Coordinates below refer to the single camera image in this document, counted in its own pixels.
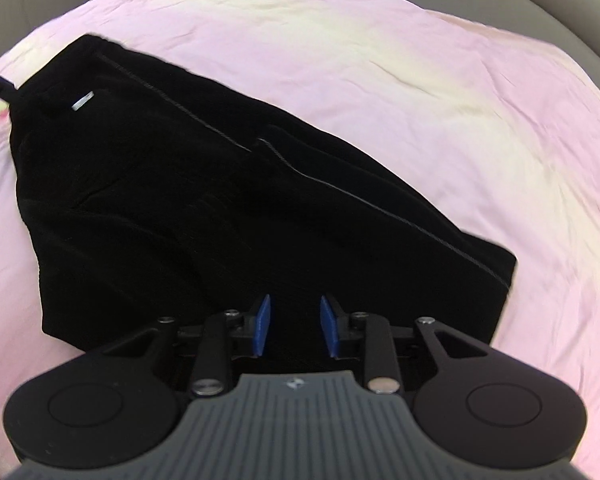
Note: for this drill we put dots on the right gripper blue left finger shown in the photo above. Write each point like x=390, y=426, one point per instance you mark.
x=231, y=334

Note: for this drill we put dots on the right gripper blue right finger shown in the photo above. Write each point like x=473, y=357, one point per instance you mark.
x=362, y=343

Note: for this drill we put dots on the black pants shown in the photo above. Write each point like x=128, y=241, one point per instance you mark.
x=149, y=191

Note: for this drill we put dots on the pink floral bed duvet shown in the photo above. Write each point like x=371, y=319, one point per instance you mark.
x=499, y=132

